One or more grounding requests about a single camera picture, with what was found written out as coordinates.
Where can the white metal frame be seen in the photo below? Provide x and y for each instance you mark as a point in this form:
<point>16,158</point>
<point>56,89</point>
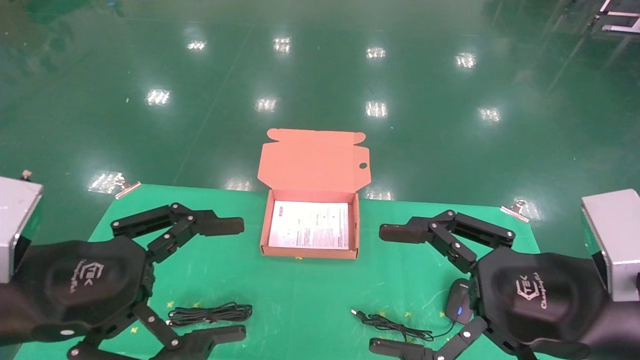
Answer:
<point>625,28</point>

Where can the metal binder clip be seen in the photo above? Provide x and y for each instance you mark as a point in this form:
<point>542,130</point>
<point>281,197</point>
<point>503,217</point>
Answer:
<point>127,188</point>
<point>515,211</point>

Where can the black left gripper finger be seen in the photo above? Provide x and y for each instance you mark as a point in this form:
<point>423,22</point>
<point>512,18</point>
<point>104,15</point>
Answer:
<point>220,226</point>
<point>215,335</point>

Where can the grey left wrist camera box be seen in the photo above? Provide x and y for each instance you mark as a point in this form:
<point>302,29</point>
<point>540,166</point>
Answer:
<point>17,225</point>

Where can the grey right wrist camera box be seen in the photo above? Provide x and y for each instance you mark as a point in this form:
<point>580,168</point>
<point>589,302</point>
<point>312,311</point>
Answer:
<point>617,240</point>

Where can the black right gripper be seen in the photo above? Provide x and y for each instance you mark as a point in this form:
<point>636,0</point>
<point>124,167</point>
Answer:
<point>540,295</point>

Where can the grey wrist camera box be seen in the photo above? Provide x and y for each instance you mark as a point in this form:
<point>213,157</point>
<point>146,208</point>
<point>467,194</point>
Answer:
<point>17,225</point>
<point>617,240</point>

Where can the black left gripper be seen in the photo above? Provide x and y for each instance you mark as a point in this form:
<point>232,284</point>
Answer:
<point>75,285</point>

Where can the orange cardboard box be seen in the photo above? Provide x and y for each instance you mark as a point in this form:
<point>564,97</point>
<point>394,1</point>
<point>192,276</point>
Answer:
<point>310,165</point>

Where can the white printed paper sheet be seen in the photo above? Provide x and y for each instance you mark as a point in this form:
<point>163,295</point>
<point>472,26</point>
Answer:
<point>310,225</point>

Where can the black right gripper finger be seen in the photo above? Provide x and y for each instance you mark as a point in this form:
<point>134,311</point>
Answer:
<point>400,232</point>
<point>400,349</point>

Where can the green cloth mat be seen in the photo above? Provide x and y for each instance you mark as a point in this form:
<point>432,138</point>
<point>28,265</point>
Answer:
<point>300,300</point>

